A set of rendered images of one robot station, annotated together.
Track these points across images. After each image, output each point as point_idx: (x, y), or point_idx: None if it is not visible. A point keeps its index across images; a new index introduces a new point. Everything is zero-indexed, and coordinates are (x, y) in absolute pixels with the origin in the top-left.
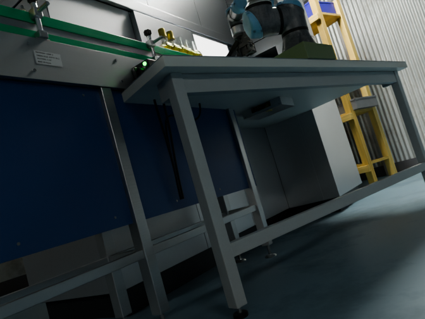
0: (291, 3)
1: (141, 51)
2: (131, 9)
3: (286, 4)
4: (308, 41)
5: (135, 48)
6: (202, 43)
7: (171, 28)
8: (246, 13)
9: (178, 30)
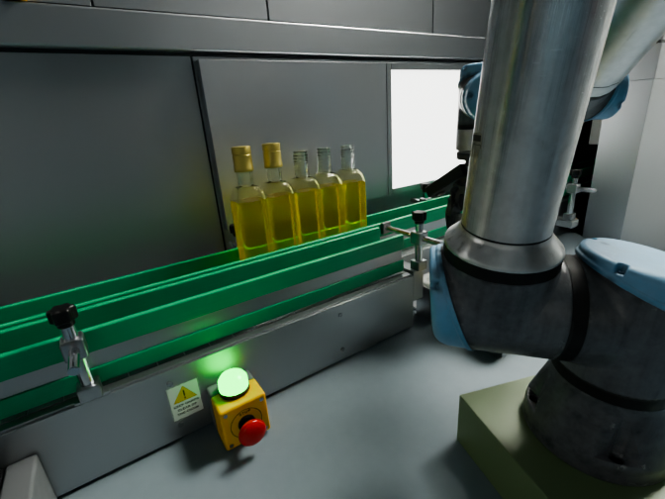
0: (658, 307)
1: (41, 374)
2: (199, 51)
3: (628, 297)
4: (639, 469)
5: (4, 381)
6: (415, 87)
7: (325, 74)
8: (432, 282)
9: (346, 74)
